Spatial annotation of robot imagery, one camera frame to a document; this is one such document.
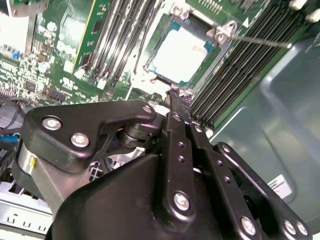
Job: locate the silver CPU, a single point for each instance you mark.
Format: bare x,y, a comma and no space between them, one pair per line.
180,52

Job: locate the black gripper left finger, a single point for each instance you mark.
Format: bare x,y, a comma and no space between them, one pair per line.
175,172

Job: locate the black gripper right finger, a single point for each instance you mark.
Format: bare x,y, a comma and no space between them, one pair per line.
223,171

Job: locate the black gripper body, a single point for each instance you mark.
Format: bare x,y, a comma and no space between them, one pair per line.
112,205

